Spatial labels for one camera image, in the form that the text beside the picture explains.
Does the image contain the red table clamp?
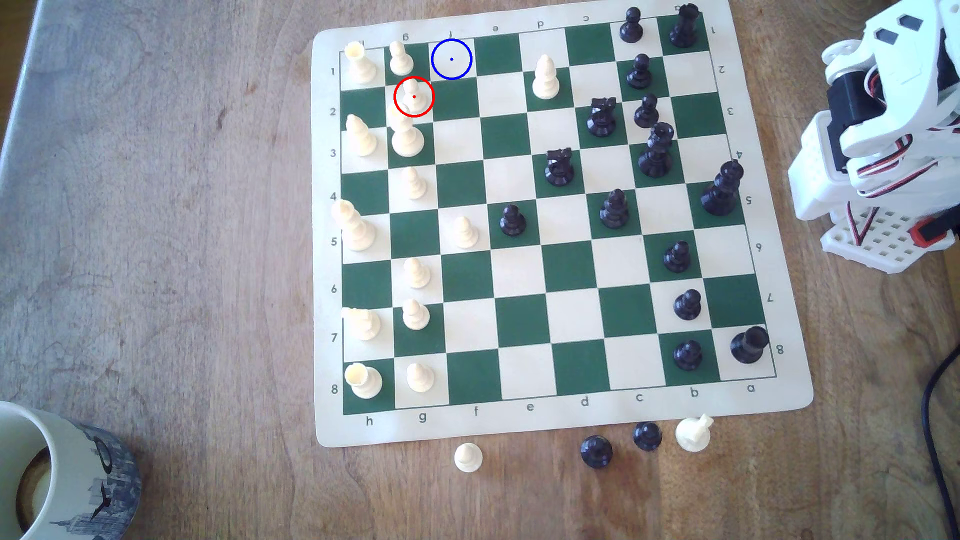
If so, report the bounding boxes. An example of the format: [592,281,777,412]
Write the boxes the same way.
[909,216,949,248]

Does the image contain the white chess queen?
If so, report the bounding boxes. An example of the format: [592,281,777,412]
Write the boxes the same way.
[390,112,426,159]

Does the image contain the red white black servo wires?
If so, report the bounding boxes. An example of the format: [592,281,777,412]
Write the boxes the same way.
[844,63,960,247]

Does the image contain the green and white chess mat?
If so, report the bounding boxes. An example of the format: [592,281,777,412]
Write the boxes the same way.
[311,0,815,450]

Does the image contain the black chess bishop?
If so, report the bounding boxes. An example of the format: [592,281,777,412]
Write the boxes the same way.
[599,188,630,230]

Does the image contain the black chess queen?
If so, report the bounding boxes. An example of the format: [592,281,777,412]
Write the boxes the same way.
[638,121,675,179]

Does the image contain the black chess king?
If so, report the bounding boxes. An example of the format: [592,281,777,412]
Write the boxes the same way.
[700,159,746,218]

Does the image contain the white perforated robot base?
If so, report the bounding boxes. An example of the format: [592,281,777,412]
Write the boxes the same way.
[819,204,957,275]

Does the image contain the black chess knight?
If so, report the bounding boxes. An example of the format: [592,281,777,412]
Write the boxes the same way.
[544,147,576,188]
[586,96,618,138]

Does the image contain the black power cable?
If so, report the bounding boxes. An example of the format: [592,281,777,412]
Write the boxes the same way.
[920,343,960,520]

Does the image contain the printed ceramic coffee mug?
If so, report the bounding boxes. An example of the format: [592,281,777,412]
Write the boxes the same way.
[0,401,143,540]

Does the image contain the white chess bishop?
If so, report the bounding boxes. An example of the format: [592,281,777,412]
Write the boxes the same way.
[531,54,561,101]
[345,114,378,158]

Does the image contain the white chess knight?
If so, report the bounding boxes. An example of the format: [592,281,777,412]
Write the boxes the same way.
[342,306,382,342]
[675,414,714,453]

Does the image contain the white chess rook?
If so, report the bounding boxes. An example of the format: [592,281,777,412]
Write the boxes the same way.
[342,41,378,85]
[343,362,384,400]

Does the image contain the black chess rook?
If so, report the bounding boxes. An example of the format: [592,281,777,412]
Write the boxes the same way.
[669,3,702,49]
[730,325,771,366]

